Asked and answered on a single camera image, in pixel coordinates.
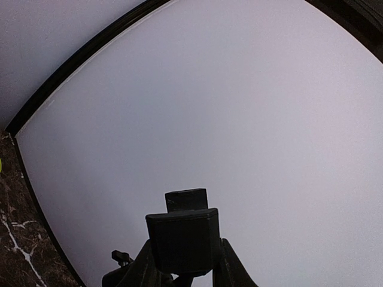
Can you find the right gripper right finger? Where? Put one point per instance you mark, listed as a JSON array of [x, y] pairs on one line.
[[230, 272]]

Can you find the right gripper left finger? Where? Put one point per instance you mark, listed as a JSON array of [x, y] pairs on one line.
[[139, 272]]

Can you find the tall black clamp phone stand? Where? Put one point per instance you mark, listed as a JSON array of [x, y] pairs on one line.
[[185, 241]]

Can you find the left black frame post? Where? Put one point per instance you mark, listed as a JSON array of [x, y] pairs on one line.
[[84, 53]]

